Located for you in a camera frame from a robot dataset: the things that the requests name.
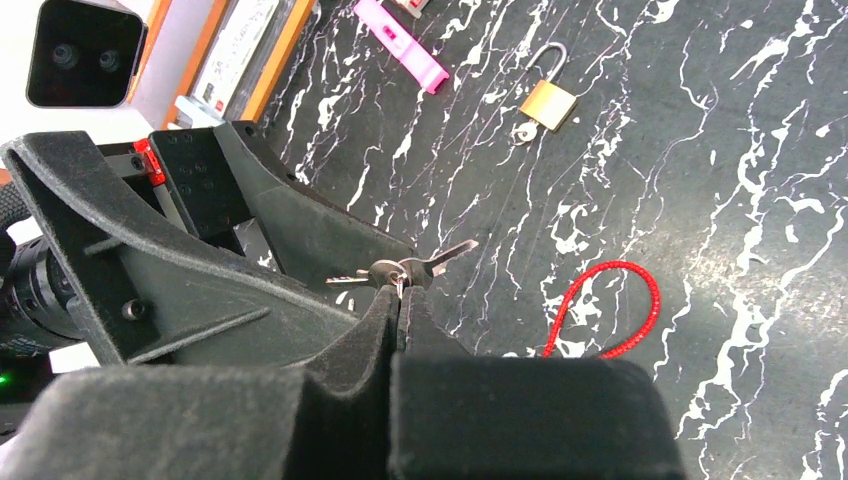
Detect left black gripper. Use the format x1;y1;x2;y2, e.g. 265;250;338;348
1;131;361;366

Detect brass padlock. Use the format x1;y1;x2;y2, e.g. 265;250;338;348
511;41;577;145

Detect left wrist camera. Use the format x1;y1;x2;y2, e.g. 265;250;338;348
26;0;148;108

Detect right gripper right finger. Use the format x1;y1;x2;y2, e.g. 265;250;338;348
389;291;686;479

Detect small white cardboard box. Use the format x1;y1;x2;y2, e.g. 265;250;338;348
395;0;430;19

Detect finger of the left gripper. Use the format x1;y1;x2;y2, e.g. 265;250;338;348
148;121;414;292

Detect small silver key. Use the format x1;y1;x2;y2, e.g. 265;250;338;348
325;239;479;298

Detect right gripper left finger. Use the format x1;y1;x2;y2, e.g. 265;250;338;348
1;287;400;479

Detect red cable padlock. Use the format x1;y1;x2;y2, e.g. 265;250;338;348
539;260;663;359

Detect pink plastic tool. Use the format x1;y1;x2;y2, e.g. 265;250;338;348
353;0;450;95

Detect orange wooden shelf rack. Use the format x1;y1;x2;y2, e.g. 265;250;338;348
127;1;320;128

